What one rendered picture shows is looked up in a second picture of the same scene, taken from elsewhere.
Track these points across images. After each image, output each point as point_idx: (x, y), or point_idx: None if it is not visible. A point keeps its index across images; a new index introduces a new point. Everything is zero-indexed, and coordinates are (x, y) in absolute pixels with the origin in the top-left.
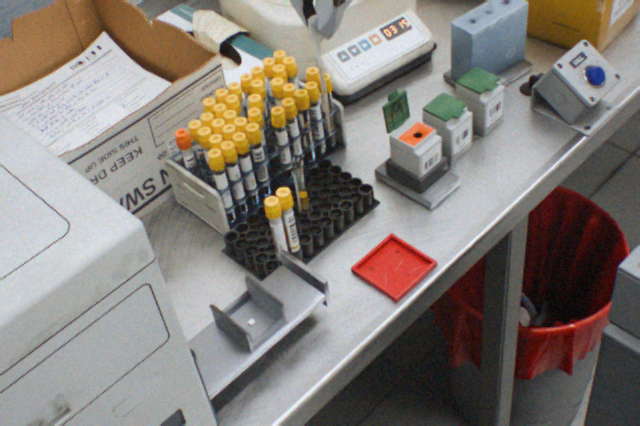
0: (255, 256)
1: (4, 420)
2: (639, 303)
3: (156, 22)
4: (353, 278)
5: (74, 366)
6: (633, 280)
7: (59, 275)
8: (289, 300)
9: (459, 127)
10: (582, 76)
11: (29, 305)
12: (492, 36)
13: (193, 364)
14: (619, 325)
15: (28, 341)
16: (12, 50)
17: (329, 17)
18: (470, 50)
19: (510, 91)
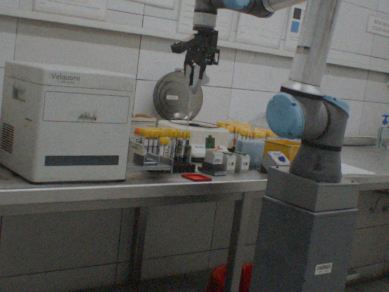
0: None
1: (82, 103)
2: (274, 179)
3: (137, 114)
4: (181, 177)
5: (103, 104)
6: (272, 170)
7: (113, 73)
8: (158, 164)
9: (230, 158)
10: (277, 157)
11: (104, 74)
12: (250, 147)
13: (128, 142)
14: (268, 194)
15: (99, 84)
16: None
17: (196, 83)
18: (240, 148)
19: (253, 170)
